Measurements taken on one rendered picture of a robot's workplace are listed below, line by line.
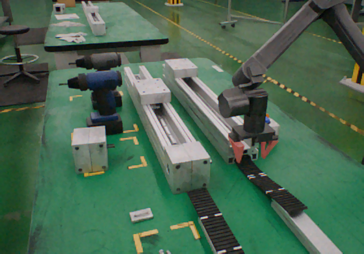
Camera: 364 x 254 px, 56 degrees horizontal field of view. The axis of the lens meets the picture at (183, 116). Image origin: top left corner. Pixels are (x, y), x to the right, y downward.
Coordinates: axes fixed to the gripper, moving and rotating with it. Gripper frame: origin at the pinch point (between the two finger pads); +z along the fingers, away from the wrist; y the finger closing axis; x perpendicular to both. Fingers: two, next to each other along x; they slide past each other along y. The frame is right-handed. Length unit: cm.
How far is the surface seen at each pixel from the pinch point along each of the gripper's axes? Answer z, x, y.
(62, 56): 14, -189, 57
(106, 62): -15, -58, 34
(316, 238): 1.5, 30.3, 0.3
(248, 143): -0.9, -6.1, -2.2
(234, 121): -3.6, -16.1, -2.2
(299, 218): 1.5, 24.1, 0.1
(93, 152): -2.2, -12.1, 42.3
